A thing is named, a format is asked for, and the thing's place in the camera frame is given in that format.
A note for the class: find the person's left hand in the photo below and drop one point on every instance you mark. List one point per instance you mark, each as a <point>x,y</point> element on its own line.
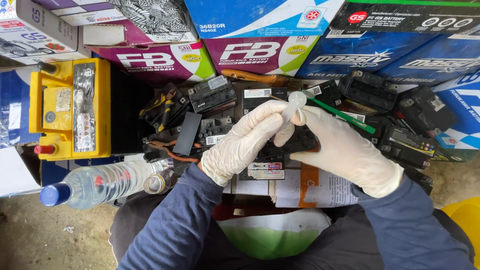
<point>240,146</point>

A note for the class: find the person's right hand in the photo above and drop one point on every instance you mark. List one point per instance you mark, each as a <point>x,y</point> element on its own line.
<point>348,157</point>

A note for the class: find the person's left fingers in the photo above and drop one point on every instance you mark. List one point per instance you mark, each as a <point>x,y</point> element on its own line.
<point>266,112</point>

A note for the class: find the clear plastic dropper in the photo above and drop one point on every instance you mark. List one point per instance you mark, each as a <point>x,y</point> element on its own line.
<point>294,102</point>

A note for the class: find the small clear plastic cap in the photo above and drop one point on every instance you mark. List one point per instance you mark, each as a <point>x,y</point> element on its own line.
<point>218,82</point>

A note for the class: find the purple battery carton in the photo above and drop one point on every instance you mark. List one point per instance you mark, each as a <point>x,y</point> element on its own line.
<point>258,54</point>
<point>150,60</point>

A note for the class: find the green toothbrush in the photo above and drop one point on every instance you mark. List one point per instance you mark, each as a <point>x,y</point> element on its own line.
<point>345,116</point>

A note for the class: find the black flat strip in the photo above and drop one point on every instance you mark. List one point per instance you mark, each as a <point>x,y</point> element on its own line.
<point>187,133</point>

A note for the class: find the white orange paper leaflet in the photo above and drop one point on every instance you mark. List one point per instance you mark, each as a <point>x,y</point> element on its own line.
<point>318,191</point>

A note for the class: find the blue white battery carton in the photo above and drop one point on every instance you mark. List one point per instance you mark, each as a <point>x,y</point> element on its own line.
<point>255,17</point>

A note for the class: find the yellow black pliers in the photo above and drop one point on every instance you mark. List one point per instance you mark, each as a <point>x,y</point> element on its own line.
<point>163,110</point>

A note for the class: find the dark blue battery carton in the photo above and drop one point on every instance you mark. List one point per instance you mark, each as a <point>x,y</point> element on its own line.
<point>360,56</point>
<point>435,63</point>

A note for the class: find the pile of black motorcycle batteries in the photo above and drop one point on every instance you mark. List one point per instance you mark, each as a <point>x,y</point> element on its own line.
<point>375,93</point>

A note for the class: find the green white plastic bag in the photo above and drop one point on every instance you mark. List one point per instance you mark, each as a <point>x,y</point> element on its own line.
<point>273,236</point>

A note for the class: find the small glass jar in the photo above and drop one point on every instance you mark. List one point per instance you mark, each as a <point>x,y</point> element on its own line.
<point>159,182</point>

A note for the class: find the black white patterned carton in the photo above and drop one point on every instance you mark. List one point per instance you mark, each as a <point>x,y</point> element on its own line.
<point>150,18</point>

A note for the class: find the black battery carton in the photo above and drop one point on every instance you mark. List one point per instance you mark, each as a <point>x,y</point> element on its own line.
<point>405,17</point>

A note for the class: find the clear bottle with blue cap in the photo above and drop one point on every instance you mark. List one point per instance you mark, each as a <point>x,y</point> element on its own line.
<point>101,183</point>

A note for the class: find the yellow car battery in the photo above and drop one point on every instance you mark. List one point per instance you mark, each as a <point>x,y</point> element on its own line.
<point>71,112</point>

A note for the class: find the blue white checkered carton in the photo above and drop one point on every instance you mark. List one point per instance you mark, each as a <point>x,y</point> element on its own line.
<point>463,108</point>

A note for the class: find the purple white checkered carton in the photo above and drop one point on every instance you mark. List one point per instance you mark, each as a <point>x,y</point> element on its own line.
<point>82,9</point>

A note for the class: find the yellow plastic object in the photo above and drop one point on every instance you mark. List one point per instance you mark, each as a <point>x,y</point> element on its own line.
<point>467,225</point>

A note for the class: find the white grey battery carton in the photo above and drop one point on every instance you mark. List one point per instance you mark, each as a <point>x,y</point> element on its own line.
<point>33,33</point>

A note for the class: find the blue carton with tape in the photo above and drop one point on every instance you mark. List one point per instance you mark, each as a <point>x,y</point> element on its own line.
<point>15,108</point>

